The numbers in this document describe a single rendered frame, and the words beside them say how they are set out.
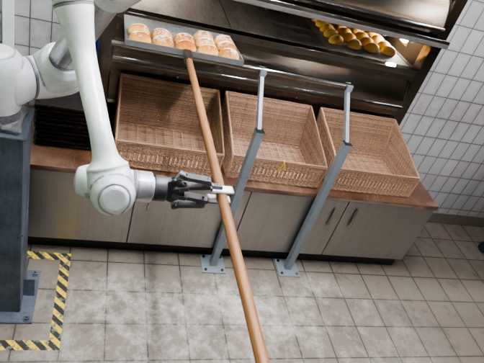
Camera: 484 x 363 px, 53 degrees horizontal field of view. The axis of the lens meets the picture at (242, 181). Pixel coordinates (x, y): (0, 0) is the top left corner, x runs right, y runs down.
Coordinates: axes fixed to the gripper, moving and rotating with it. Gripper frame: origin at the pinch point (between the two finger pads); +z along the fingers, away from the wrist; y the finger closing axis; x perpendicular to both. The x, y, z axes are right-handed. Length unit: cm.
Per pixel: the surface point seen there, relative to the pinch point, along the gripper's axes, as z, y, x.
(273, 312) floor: 70, 119, -48
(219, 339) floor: 36, 119, -31
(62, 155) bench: -49, 62, -94
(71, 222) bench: -41, 98, -86
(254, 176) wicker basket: 49, 58, -90
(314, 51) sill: 79, 2, -139
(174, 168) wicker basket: 6, 59, -90
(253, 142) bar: 38, 30, -79
